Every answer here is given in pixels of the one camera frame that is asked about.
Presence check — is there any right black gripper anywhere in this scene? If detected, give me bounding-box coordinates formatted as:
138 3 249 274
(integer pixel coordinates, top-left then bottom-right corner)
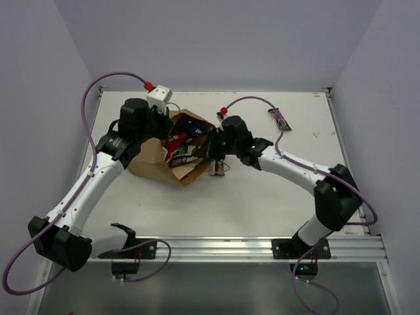
194 127 240 161

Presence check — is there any brown M&M's packet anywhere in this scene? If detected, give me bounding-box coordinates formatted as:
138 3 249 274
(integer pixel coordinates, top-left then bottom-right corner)
209 160 225 177
169 144 199 168

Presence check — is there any brown paper bag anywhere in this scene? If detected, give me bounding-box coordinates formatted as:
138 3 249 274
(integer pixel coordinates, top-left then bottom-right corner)
128 109 215 186

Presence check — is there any purple candy packet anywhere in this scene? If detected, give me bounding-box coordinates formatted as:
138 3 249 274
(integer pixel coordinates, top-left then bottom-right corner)
268 108 292 131

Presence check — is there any red snack packet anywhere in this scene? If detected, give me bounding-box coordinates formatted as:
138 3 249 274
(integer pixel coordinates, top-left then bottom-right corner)
162 133 188 161

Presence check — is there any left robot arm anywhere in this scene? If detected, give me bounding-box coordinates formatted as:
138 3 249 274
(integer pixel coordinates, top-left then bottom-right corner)
28 96 173 272

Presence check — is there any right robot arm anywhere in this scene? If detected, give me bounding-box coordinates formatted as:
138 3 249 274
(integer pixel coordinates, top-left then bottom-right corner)
196 115 362 258

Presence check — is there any blue snack bag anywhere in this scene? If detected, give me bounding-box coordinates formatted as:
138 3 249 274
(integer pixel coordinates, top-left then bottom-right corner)
176 119 209 137

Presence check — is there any cream snack packet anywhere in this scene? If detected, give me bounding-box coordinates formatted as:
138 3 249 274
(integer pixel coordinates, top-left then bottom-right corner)
171 160 200 180

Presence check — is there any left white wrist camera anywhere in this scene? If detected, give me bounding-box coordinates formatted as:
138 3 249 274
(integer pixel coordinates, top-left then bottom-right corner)
144 81 173 115

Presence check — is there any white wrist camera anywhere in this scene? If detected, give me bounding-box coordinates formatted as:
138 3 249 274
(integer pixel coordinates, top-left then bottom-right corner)
144 81 173 115
217 107 228 121

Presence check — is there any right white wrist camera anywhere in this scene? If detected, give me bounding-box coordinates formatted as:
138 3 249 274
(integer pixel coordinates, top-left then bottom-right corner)
217 107 228 121

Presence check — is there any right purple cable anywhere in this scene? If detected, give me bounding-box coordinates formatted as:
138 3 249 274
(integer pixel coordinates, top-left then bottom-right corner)
224 95 378 315

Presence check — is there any purple cable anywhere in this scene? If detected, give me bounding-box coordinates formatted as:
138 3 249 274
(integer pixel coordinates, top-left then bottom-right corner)
224 95 378 315
1 71 154 293

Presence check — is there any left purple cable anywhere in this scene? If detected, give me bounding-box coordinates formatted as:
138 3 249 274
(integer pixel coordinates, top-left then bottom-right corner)
1 71 154 293

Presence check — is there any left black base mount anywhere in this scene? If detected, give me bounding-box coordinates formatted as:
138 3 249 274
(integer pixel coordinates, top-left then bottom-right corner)
98 238 157 278

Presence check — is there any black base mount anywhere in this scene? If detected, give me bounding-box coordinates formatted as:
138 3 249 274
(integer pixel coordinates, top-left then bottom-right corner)
98 238 157 278
271 238 331 281

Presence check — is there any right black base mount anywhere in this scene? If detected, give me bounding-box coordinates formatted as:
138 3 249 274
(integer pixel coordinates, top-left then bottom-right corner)
271 238 331 281

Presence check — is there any aluminium mounting rail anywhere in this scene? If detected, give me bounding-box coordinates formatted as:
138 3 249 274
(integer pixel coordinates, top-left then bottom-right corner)
42 236 385 263

